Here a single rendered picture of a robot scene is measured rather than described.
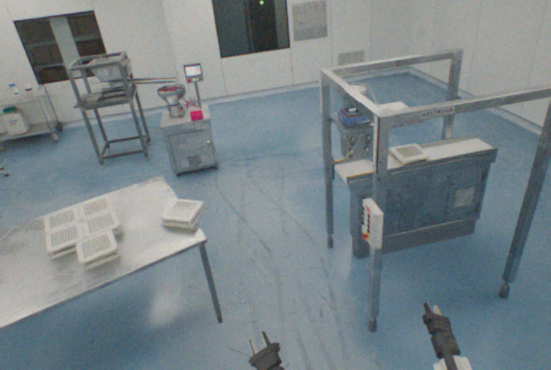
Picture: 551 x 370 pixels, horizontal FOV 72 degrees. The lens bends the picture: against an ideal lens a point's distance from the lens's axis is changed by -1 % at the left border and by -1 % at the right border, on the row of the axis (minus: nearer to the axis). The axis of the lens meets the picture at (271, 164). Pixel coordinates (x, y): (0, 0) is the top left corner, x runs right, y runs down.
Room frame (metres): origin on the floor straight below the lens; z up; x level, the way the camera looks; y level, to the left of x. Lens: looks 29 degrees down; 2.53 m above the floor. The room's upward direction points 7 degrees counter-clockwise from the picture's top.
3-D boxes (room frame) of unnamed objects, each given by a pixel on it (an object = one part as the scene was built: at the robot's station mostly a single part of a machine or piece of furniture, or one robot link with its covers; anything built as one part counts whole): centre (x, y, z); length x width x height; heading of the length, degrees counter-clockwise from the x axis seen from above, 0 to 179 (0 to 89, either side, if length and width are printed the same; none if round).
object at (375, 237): (1.79, -0.56, 1.05); 0.17 x 0.06 x 0.26; 8
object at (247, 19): (7.55, 0.05, 1.43); 1.38 x 0.01 x 1.16; 99
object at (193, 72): (4.98, 0.87, 1.07); 0.23 x 0.10 x 0.62; 99
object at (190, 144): (4.81, 1.06, 0.38); 0.63 x 0.57 x 0.76; 99
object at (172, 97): (4.85, 1.11, 0.95); 0.49 x 0.36 x 0.37; 99
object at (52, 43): (7.04, 3.38, 1.43); 1.32 x 0.01 x 1.11; 99
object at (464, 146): (2.75, -1.22, 0.89); 1.35 x 0.25 x 0.05; 98
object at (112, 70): (5.22, 1.89, 0.75); 1.43 x 1.06 x 1.50; 99
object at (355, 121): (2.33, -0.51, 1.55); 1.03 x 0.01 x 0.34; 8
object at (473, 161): (2.75, -1.22, 0.86); 1.30 x 0.29 x 0.10; 98
